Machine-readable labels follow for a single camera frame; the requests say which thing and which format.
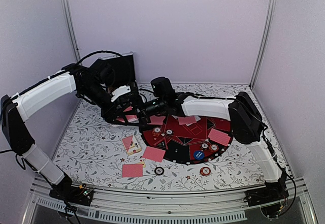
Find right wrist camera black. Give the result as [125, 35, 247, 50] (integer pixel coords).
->
[150, 77, 176, 98]

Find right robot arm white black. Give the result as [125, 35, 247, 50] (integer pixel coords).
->
[139, 92, 286, 202]

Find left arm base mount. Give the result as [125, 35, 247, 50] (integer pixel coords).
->
[49, 183, 94, 206]

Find round red black poker mat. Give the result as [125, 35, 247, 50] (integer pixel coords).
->
[139, 92, 235, 165]

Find red cards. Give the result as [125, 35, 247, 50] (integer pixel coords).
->
[208, 129, 231, 146]

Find right aluminium frame post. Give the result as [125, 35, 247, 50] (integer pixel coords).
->
[249, 0, 277, 90]

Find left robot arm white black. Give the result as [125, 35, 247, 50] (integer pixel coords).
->
[1, 60, 131, 201]

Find triangular all in marker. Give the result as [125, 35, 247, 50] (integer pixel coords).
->
[155, 140, 168, 150]

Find blue small blind button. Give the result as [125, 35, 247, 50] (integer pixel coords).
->
[193, 150, 205, 161]

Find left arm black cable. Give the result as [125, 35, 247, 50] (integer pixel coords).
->
[76, 50, 125, 66]

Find left aluminium frame post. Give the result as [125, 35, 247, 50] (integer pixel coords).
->
[61, 0, 81, 61]

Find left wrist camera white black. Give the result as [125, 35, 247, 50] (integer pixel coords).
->
[111, 85, 131, 102]

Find floral table cloth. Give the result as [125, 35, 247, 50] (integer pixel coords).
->
[50, 83, 290, 191]

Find black brown chip stack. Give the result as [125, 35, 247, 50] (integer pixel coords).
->
[154, 167, 165, 176]

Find red chips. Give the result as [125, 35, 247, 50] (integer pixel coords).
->
[152, 127, 162, 138]
[210, 144, 219, 152]

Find orange red chip stack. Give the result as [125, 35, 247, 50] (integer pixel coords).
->
[200, 167, 211, 176]

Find black chips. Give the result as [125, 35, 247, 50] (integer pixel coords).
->
[166, 130, 173, 136]
[200, 143, 209, 150]

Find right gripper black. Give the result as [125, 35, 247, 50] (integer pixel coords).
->
[122, 97, 167, 126]

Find aluminium poker case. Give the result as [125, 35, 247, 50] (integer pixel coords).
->
[99, 53, 138, 93]

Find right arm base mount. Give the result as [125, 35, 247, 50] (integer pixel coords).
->
[243, 187, 289, 218]

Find front aluminium rail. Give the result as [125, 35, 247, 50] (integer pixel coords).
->
[22, 177, 318, 223]

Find aluminium frame post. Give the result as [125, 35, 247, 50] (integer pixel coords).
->
[249, 0, 277, 90]
[61, 0, 81, 61]

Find two of diamonds card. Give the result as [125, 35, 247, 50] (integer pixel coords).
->
[138, 161, 146, 168]

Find card box with ace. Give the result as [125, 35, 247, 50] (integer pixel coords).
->
[121, 135, 142, 155]

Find red backed card deck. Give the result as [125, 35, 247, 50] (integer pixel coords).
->
[116, 106, 138, 122]

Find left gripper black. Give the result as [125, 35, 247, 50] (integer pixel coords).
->
[80, 82, 129, 125]

